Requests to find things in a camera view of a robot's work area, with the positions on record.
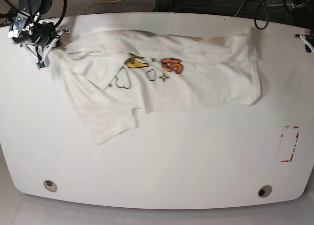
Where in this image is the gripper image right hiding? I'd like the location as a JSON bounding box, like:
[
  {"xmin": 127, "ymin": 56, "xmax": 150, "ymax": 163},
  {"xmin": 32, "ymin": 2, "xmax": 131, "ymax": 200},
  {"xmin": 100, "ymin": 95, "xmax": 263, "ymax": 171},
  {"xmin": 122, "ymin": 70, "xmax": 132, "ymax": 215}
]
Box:
[{"xmin": 294, "ymin": 30, "xmax": 314, "ymax": 53}]

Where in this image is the red tape rectangle marking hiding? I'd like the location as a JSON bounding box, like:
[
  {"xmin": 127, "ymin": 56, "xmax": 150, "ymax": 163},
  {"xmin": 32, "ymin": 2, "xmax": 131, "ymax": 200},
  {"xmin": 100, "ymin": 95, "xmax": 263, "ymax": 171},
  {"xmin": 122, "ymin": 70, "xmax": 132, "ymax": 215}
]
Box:
[{"xmin": 278, "ymin": 126, "xmax": 300, "ymax": 163}]

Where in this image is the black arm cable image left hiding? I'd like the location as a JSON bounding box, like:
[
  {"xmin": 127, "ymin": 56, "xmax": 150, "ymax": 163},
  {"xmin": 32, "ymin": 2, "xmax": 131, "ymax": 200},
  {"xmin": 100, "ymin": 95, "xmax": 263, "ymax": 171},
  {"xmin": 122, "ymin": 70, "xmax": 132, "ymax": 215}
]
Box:
[{"xmin": 49, "ymin": 0, "xmax": 67, "ymax": 30}]

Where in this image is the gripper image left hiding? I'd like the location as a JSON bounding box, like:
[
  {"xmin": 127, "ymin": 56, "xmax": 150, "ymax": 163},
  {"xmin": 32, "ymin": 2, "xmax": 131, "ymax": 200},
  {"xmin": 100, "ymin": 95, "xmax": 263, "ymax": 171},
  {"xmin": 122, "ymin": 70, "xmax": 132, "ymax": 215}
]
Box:
[{"xmin": 8, "ymin": 13, "xmax": 70, "ymax": 63}]

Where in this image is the yellow cable on floor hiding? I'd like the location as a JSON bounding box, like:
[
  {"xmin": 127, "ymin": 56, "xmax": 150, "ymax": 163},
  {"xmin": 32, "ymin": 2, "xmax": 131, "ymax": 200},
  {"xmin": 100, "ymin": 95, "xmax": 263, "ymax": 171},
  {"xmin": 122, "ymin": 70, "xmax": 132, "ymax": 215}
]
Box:
[{"xmin": 78, "ymin": 0, "xmax": 126, "ymax": 16}]

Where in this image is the table cable grommet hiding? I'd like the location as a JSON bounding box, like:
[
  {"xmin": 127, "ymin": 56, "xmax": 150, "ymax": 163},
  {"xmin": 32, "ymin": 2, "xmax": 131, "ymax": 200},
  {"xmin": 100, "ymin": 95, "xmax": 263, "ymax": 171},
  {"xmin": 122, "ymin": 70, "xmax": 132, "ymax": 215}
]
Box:
[
  {"xmin": 43, "ymin": 180, "xmax": 57, "ymax": 193},
  {"xmin": 258, "ymin": 185, "xmax": 273, "ymax": 198}
]

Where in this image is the left table cable grommet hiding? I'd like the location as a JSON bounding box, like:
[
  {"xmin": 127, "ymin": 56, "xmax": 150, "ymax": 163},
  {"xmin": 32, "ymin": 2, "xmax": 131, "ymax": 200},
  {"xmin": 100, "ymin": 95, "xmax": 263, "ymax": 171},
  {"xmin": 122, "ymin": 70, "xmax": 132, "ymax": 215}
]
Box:
[{"xmin": 43, "ymin": 180, "xmax": 57, "ymax": 193}]

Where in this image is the white T-shirt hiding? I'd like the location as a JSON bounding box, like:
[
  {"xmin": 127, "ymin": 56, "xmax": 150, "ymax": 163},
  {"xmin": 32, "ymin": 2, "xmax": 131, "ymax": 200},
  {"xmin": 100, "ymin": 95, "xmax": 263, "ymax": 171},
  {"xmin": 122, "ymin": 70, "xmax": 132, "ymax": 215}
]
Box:
[{"xmin": 53, "ymin": 30, "xmax": 261, "ymax": 144}]

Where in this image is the wrist camera board image left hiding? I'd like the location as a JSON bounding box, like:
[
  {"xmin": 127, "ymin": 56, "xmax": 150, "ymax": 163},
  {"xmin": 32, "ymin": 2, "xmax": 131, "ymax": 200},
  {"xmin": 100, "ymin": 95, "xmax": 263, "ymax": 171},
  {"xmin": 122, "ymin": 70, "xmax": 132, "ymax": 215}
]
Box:
[{"xmin": 36, "ymin": 60, "xmax": 50, "ymax": 70}]

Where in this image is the right table cable grommet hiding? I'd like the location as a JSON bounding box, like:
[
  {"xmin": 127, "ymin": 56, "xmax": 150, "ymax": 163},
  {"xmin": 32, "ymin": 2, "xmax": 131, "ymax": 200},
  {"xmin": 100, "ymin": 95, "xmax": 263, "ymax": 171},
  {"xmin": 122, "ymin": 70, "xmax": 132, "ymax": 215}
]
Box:
[{"xmin": 258, "ymin": 185, "xmax": 273, "ymax": 198}]

